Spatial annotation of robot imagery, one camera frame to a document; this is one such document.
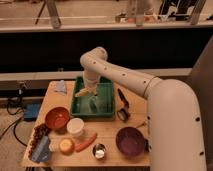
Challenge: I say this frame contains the blue box on floor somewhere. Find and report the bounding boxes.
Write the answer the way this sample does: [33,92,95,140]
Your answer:
[24,103,41,121]

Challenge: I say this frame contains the red-orange bowl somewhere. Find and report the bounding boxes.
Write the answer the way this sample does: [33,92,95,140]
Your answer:
[45,107,70,130]

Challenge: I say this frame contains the white plastic cup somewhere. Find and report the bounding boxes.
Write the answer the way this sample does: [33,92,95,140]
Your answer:
[67,118,84,137]

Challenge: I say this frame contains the small steel cup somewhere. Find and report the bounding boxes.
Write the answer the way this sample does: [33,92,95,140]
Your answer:
[92,143,106,160]

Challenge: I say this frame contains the yellow round fruit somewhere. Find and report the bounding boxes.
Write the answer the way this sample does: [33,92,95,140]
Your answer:
[59,138,74,155]

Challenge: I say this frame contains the yellow banana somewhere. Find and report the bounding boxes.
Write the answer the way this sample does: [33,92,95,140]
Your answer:
[75,88,97,97]

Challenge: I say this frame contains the green plastic tray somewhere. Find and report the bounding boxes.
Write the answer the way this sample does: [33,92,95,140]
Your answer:
[70,77,115,119]

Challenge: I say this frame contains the blue sponge cloth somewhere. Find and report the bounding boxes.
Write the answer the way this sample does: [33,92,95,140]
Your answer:
[30,136,51,163]

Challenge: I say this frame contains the black handled brush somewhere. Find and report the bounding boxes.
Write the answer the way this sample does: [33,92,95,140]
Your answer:
[117,89,130,122]

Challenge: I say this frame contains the black floor cable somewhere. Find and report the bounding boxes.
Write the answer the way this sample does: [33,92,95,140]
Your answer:
[0,96,29,148]

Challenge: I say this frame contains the purple bowl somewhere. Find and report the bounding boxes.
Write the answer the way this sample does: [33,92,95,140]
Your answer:
[115,127,145,157]

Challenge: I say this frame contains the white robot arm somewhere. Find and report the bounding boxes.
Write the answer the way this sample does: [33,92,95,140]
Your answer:
[80,47,207,171]

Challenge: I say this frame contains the dark red grapes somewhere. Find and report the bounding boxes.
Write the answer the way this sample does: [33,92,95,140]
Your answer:
[28,123,50,157]

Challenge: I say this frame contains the wooden table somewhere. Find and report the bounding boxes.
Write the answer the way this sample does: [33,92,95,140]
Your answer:
[21,81,150,168]

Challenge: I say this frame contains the orange carrot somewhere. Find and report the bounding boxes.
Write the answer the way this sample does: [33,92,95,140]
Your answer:
[75,133,97,152]

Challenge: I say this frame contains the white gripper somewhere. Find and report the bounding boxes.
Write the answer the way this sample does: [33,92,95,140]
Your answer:
[83,77,99,95]

